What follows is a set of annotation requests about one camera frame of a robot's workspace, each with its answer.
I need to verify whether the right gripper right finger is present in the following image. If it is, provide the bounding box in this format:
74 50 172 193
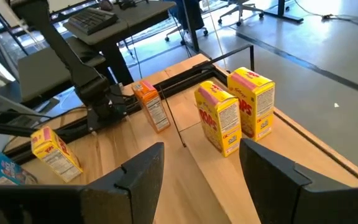
240 139 358 224

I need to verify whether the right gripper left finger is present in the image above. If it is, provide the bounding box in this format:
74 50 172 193
0 142 165 224

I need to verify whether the yellow Pops cereal box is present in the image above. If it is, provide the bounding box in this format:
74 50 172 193
194 80 242 158
227 67 275 141
30 126 83 183

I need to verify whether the orange Mini Wheats cereal box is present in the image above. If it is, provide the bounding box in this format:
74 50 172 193
131 80 171 134

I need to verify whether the black desk support beam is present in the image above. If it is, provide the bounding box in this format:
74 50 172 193
0 119 43 138

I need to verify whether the grey desk panel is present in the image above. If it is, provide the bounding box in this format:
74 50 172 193
17 36 107 103
63 0 177 85

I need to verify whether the black standing desk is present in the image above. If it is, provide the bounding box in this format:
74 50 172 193
264 0 304 24

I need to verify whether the black keyboard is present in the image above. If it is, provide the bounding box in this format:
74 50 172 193
68 7 119 35

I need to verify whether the black computer mouse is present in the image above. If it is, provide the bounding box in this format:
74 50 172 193
99 0 114 12

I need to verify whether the wooden shelf with black frame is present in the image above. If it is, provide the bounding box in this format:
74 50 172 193
158 44 358 224

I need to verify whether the floor cable bundle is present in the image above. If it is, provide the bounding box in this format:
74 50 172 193
293 0 358 26

